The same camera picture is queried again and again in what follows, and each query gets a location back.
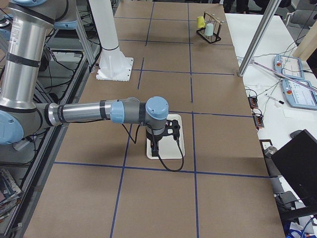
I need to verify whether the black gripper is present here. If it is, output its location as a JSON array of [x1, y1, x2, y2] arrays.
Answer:
[[146, 119, 180, 157]]

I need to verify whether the pale green cup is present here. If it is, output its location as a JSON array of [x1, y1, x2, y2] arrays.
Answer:
[[204, 23, 214, 37]]

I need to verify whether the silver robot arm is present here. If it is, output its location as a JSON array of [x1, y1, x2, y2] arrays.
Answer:
[[0, 0, 180, 157]]

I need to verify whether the cream bear tray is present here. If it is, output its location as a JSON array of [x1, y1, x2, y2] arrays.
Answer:
[[146, 114, 185, 160]]

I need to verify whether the yellow cup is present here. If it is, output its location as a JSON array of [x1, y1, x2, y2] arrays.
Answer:
[[197, 16, 206, 29]]

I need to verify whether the upper orange connector box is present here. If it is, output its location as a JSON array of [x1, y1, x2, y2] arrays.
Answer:
[[248, 96, 258, 109]]

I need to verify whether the orange connector box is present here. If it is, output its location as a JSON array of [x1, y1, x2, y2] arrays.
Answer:
[[252, 112, 264, 129], [248, 96, 258, 109]]

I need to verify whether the lower orange connector box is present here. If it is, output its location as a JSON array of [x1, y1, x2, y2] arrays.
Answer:
[[252, 112, 264, 129]]

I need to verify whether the black marker pen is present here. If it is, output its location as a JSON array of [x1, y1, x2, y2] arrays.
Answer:
[[265, 94, 285, 105]]

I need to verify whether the lower teach pendant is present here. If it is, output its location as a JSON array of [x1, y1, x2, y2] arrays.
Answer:
[[282, 79, 317, 111]]

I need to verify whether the teach pendant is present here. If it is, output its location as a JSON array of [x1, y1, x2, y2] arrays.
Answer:
[[282, 79, 317, 111], [274, 55, 305, 80]]

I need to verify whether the black laptop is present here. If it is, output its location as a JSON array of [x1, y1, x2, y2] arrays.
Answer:
[[271, 129, 317, 206]]

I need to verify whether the upper teach pendant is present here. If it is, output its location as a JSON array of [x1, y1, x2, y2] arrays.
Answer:
[[274, 55, 305, 80]]

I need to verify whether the stack of magazines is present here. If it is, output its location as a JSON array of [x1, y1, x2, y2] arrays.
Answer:
[[0, 168, 22, 222]]

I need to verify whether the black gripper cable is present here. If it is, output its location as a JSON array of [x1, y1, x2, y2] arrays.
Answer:
[[121, 122, 186, 172]]

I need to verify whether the white camera stand pedestal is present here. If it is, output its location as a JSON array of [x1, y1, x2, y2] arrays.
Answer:
[[89, 0, 134, 81]]

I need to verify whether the black wire cup rack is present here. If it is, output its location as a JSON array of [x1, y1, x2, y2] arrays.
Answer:
[[196, 11, 225, 44]]

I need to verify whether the aluminium frame post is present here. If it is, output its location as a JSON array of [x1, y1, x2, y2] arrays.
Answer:
[[238, 0, 280, 77]]

